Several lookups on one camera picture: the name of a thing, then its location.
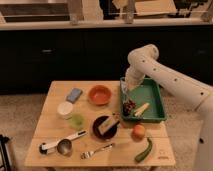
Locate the silver fork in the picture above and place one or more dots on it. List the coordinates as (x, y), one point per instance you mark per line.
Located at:
(89, 154)

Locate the dark cabinet counter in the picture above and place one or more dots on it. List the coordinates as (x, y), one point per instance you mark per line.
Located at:
(34, 55)

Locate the white paper cup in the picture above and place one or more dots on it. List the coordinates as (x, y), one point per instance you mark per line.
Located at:
(65, 109)

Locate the dark grape bunch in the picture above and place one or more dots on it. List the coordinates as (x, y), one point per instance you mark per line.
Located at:
(128, 106)

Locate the orange bowl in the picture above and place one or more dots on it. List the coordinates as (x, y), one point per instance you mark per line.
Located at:
(99, 95)

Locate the green cucumber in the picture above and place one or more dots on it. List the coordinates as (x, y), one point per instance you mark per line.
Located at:
(141, 156)

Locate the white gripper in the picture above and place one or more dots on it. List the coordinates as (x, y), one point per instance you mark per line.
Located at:
(133, 78)

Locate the black round plate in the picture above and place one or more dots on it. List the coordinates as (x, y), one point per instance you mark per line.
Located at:
(109, 134)

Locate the orange peach fruit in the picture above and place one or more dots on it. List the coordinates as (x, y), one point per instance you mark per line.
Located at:
(138, 132)

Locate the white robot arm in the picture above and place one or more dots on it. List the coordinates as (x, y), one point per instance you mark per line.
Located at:
(143, 62)

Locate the green plastic tray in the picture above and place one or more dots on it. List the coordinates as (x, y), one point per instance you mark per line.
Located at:
(147, 92)

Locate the green translucent cup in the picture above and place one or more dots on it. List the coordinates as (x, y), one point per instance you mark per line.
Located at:
(76, 122)

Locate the black object at left edge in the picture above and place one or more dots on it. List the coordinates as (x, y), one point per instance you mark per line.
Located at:
(5, 156)

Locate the wooden table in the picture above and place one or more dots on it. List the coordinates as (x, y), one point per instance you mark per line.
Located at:
(52, 127)

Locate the yellow sponge block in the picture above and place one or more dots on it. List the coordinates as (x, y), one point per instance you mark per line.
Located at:
(107, 125)

